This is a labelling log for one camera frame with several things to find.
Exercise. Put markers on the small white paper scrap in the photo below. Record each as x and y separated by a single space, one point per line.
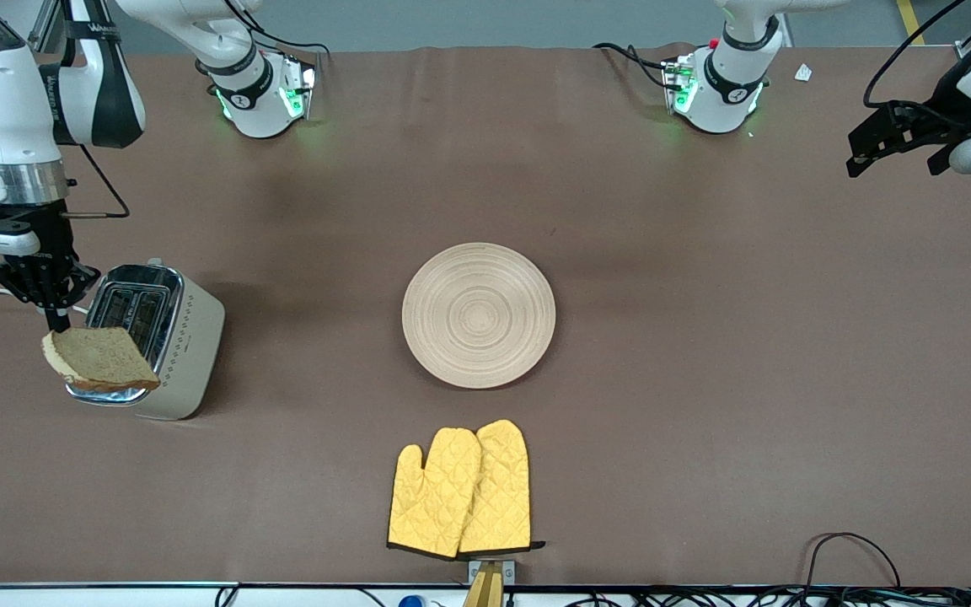
803 72

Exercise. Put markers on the wooden bracket with metal plate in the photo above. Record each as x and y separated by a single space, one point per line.
486 582

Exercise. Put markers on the aluminium frame profile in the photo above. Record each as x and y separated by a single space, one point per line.
43 21

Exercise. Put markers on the small blue round object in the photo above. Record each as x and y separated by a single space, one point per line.
410 601

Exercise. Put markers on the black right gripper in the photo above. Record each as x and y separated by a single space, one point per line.
46 242

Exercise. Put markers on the cream and chrome toaster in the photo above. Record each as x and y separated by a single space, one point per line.
182 354

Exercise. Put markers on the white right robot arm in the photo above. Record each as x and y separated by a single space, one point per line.
5 101

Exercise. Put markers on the round light wooden plate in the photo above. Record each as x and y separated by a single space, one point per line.
479 316

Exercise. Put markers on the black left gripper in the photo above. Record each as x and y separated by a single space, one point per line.
937 123

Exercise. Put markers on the brown-crusted toast slice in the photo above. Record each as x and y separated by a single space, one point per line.
102 358

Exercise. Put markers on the yellow quilted oven mitt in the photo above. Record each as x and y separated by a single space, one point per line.
431 497
502 489

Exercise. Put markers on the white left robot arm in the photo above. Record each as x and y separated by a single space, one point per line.
726 93

